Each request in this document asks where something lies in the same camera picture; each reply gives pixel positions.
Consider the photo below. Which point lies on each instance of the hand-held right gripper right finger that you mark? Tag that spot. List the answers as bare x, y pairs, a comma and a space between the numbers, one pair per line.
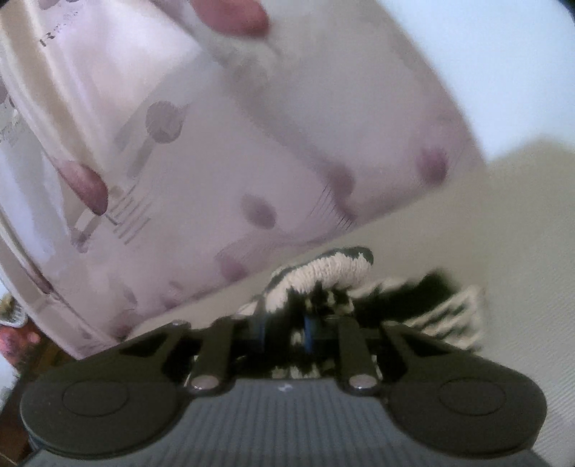
309, 336

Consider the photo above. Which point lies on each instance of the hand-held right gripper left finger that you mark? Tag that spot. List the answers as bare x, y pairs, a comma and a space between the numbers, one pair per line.
260, 330

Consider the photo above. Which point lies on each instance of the black white striped knit sweater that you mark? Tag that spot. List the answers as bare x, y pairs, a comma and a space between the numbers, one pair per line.
341, 271

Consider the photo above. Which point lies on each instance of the purple leaf print curtain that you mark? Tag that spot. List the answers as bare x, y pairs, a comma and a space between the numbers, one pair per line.
224, 157

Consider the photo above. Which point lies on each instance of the light woven mattress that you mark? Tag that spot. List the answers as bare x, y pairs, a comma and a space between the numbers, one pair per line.
516, 233

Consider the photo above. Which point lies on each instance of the pink patterned cloth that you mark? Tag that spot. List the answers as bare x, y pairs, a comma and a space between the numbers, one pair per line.
15, 343

